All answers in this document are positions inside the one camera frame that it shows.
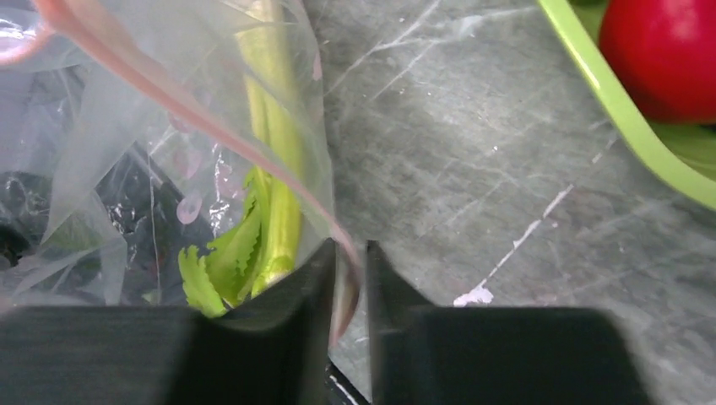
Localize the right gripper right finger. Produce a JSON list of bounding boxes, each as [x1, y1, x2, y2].
[[366, 240, 654, 405]]

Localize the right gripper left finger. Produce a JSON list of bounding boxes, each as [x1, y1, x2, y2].
[[1, 240, 337, 404]]

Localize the green toy celery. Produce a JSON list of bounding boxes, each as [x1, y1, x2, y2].
[[178, 1, 304, 317]]

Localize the clear zip top bag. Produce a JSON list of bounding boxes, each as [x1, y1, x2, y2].
[[1, 1, 360, 341]]

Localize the green plastic tray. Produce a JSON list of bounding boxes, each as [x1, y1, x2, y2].
[[538, 0, 715, 210]]

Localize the red toy tomato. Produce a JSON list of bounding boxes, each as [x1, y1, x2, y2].
[[598, 0, 715, 125]]

